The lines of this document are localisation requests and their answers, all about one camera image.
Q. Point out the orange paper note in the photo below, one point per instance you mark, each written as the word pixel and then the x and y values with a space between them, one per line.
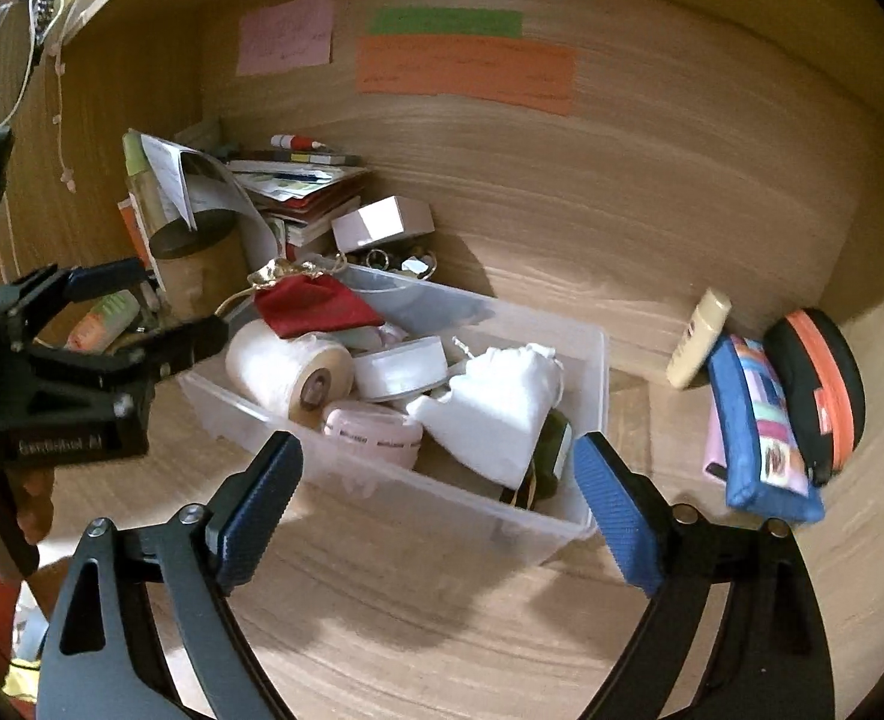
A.
pixel 464 71

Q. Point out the pink flat case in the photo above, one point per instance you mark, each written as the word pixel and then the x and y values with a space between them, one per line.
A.
pixel 714 457

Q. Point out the gold ribbon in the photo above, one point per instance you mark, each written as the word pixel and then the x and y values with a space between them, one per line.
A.
pixel 273 272

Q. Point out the cream lotion bottle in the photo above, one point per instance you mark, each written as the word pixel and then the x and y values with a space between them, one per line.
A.
pixel 697 345

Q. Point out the blue patchwork pouch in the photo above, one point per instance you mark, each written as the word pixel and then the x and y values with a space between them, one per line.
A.
pixel 749 420

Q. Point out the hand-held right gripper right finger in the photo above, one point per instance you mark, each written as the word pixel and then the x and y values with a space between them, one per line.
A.
pixel 618 517

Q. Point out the person's left hand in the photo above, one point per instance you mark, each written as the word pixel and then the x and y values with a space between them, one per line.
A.
pixel 33 502

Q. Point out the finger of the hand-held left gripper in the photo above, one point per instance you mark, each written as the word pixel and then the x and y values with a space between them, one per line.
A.
pixel 179 345
pixel 104 281

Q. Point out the red cloth pouch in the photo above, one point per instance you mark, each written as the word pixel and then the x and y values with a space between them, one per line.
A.
pixel 314 307

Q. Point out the green paper note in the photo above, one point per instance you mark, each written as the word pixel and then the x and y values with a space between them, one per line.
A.
pixel 442 21

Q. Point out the metal rings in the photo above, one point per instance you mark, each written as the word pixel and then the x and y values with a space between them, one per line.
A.
pixel 380 259

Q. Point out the wooden desktop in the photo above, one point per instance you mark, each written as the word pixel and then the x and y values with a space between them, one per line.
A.
pixel 412 615

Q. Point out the open curled white booklet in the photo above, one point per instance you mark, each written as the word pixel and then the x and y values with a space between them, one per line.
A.
pixel 209 195

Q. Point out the red and white marker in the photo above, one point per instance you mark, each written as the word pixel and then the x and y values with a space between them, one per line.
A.
pixel 295 141

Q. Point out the clear plastic storage bin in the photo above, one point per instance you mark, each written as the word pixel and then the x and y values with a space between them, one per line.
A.
pixel 449 502

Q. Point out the white cardboard box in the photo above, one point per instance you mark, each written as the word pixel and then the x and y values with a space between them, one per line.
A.
pixel 374 225

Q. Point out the black case with orange zipper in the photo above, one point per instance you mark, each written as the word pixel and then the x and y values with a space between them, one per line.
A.
pixel 794 375

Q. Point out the stack of booklets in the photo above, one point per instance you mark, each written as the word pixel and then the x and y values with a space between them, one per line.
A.
pixel 299 195

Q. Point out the pink paper note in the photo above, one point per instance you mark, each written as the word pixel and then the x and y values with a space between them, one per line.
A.
pixel 284 34

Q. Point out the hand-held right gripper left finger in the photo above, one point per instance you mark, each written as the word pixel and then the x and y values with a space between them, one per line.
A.
pixel 262 510

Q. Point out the flat white tape roll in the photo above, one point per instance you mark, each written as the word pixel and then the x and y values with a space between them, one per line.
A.
pixel 400 371

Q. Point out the orange and green tube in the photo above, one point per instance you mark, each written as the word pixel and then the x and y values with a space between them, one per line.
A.
pixel 104 322

